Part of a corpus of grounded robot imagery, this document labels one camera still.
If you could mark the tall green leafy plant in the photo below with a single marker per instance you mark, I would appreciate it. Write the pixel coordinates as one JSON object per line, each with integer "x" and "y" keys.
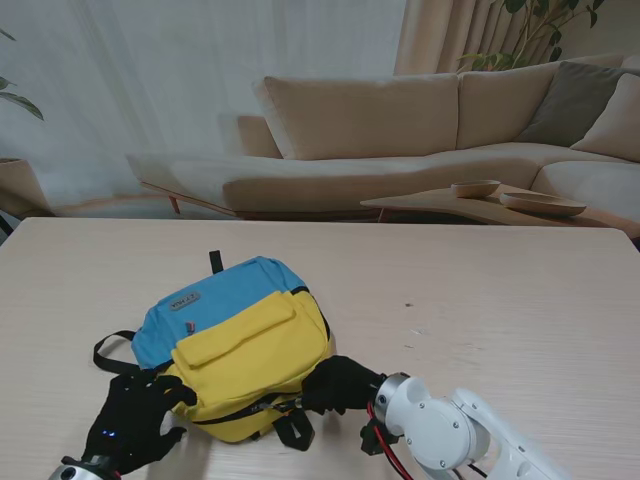
{"x": 487, "y": 61}

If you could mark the beige cushion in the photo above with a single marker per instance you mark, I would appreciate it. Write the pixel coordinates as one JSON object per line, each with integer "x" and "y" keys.
{"x": 615, "y": 125}

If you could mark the beige curtain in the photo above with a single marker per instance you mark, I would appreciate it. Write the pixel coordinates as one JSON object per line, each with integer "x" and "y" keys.
{"x": 435, "y": 40}

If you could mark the dark green long-leaf plant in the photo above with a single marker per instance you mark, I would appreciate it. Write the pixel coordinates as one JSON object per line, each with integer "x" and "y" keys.
{"x": 25, "y": 104}

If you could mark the beige sofa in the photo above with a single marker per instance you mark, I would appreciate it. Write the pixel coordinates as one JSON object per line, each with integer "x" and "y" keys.
{"x": 350, "y": 125}

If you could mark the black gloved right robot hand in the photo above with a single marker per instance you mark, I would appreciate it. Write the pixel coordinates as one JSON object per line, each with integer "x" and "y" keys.
{"x": 340, "y": 385}

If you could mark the small wooden bowl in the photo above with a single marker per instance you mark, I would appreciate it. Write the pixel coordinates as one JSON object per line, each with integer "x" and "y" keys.
{"x": 475, "y": 189}

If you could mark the blue and yellow school bag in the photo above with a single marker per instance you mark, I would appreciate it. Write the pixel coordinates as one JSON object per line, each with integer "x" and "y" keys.
{"x": 240, "y": 320}

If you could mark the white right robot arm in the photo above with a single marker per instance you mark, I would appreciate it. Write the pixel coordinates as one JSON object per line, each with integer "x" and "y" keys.
{"x": 450, "y": 430}

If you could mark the grey cushion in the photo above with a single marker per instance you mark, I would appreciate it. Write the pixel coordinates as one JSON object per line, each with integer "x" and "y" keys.
{"x": 570, "y": 102}

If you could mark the brown plant pot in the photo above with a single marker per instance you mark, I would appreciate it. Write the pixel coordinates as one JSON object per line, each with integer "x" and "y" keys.
{"x": 20, "y": 189}

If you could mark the wooden coffee table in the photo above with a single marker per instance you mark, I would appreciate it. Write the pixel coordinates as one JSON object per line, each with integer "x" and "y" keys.
{"x": 425, "y": 205}

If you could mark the large shallow wooden bowl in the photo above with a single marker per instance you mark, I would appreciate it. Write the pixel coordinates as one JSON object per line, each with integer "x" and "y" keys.
{"x": 542, "y": 203}

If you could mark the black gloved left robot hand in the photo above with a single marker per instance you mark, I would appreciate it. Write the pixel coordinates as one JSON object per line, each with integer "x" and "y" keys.
{"x": 130, "y": 425}

